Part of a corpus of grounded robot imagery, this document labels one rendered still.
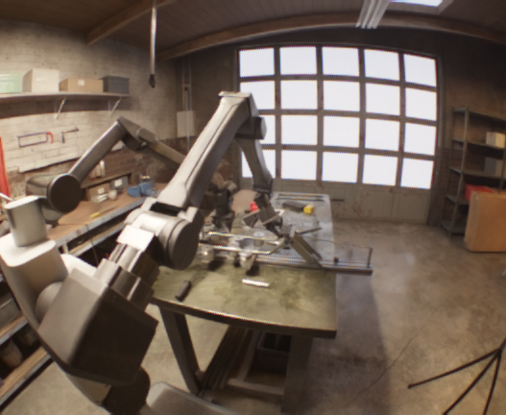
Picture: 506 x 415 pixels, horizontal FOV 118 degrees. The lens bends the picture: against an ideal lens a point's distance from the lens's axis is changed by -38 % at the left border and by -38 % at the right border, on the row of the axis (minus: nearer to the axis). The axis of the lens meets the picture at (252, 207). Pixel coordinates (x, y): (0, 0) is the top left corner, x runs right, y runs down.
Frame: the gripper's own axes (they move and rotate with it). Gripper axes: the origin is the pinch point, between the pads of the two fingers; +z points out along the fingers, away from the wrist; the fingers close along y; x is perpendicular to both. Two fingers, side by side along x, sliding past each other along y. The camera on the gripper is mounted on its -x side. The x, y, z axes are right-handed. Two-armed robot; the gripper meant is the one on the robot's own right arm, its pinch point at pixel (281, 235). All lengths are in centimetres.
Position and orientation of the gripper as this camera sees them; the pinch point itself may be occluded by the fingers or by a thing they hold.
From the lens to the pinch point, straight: 103.5
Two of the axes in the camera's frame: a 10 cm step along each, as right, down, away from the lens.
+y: -2.6, 3.1, -9.1
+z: 5.0, 8.5, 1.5
